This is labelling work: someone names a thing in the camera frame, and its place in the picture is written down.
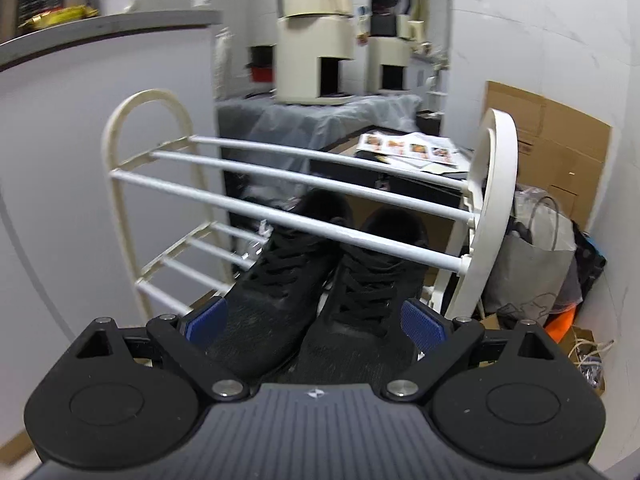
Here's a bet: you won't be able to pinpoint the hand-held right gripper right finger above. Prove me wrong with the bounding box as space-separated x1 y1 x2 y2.
382 299 568 402

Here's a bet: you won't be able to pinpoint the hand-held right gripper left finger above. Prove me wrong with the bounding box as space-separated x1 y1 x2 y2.
75 297 249 402

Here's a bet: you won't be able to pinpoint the black lace-up sneaker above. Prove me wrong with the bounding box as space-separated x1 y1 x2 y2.
205 189 353 378
280 208 431 386

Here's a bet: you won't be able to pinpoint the white shoe rack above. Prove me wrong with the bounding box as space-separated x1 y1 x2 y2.
101 89 520 321

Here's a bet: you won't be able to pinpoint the grey paper bag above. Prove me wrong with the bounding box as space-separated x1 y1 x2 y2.
482 195 578 316

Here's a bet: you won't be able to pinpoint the orange bag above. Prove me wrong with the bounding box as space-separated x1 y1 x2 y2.
544 308 578 343

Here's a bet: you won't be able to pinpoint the black desk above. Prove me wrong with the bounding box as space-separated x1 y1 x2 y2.
310 125 476 196

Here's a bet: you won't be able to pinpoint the dark blue bag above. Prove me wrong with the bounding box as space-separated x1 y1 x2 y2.
570 220 608 311

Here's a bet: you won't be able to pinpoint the printed picture leaflets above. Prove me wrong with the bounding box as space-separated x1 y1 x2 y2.
356 131 461 171

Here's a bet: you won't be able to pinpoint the flattened cardboard box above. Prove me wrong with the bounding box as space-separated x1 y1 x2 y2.
482 80 613 233

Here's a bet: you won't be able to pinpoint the plastic sheet covered table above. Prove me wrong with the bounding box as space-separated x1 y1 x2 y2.
216 92 423 241

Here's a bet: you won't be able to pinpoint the red black small appliance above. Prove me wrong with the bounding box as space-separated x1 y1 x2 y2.
247 45 276 83

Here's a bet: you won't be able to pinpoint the small beige coffee machine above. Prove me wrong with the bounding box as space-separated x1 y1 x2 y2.
367 15 426 95

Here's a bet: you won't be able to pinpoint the large beige coffee machine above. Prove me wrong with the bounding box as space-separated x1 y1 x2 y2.
274 0 357 107

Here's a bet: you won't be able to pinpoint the grey shelf board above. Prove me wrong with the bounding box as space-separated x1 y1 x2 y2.
0 9 223 73

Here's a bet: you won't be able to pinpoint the yellow snack packet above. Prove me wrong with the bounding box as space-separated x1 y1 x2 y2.
17 5 98 30

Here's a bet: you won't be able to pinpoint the beige rope bundle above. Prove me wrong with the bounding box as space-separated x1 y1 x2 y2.
570 337 613 391

